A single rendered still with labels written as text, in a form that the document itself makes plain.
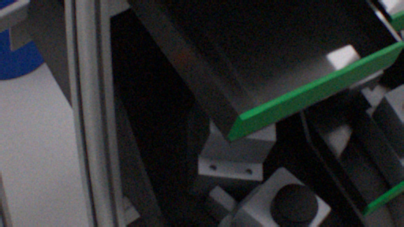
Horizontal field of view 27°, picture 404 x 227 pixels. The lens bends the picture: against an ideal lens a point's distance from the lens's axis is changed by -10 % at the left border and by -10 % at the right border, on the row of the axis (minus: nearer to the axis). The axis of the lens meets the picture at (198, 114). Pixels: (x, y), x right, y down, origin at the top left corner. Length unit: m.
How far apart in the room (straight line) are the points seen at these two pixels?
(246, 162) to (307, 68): 0.11
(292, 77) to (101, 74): 0.11
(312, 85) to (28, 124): 0.90
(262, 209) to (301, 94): 0.11
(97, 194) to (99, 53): 0.10
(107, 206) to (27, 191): 0.64
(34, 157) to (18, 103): 0.14
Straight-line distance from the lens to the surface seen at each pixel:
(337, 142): 0.68
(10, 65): 1.43
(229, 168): 0.59
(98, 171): 0.55
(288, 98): 0.46
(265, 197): 0.55
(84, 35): 0.50
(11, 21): 0.69
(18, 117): 1.35
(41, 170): 1.24
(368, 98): 0.69
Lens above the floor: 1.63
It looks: 36 degrees down
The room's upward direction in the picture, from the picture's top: 1 degrees counter-clockwise
